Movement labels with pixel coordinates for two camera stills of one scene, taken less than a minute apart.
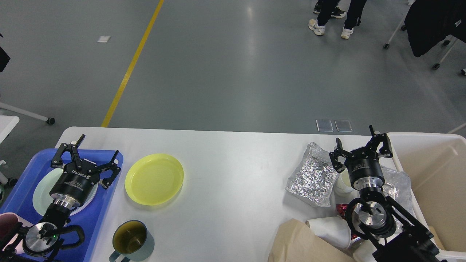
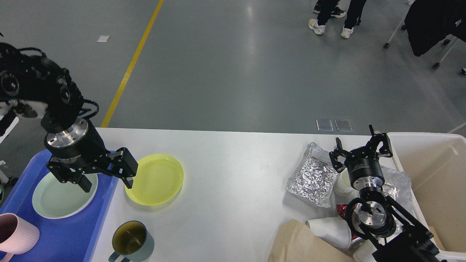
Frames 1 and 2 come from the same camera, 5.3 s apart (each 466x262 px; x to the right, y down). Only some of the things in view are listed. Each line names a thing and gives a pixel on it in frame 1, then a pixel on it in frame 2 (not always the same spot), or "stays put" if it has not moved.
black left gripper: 75,185 to 78,146
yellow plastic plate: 154,179 stays put
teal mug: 132,241 stays put
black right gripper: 363,164 stays put
